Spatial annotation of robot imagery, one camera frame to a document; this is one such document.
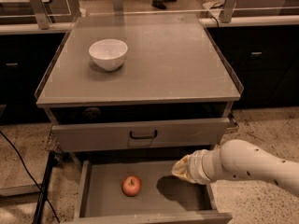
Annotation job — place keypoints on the grey top drawer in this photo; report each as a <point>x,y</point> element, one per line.
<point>113,136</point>

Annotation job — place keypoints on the dark back counter cabinets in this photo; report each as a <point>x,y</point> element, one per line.
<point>264,60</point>

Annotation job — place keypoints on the black drawer handle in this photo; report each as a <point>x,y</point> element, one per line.
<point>143,137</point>

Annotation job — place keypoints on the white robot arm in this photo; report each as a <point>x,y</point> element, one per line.
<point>238,160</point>

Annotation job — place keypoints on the left metal bracket post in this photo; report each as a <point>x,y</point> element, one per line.
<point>42,19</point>

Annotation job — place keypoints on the open grey middle drawer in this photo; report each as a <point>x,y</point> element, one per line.
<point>163,198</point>

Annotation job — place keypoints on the red apple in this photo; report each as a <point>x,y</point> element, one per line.
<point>131,185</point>

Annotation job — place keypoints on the white ceramic bowl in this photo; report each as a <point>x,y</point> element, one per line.
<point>108,54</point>

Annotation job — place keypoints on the right metal bracket post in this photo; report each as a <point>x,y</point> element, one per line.
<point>227,10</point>

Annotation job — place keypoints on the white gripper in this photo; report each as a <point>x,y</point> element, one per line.
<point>195,166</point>

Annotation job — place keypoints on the grey drawer cabinet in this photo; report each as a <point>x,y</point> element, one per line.
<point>172,70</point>

